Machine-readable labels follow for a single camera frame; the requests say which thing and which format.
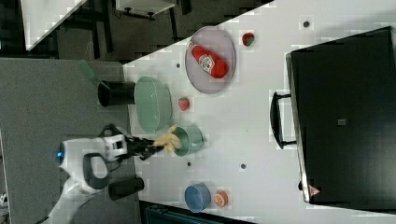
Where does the red ketchup bottle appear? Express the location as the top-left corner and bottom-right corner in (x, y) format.
(191, 45), (229, 78)

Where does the green spatula handle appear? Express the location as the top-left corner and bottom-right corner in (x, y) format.
(78, 60), (100, 83)

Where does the yellow peeled toy banana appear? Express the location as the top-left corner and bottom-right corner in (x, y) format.
(153, 125), (182, 153)

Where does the black toaster oven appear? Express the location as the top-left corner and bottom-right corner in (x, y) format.
(285, 26), (396, 214)

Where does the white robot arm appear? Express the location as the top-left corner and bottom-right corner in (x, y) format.
(36, 134), (162, 224)

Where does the red toy strawberry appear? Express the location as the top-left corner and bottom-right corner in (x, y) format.
(178, 97), (191, 111)
(242, 33), (255, 47)

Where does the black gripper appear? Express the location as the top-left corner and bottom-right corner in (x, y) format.
(125, 136), (163, 161)

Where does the blue bowl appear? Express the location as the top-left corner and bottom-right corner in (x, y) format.
(184, 183), (211, 213)

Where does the orange slice toy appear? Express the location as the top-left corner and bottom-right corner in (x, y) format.
(213, 190), (229, 207)

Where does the black cylinder cup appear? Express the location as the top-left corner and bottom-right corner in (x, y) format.
(98, 81), (135, 106)

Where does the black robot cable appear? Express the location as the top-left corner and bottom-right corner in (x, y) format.
(98, 123), (125, 138)

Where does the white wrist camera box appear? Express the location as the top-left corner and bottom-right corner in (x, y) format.
(104, 134), (127, 161)

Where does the green mug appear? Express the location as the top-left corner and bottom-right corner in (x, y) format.
(174, 125), (205, 157)

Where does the green perforated colander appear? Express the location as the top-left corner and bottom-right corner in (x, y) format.
(134, 77), (172, 133)

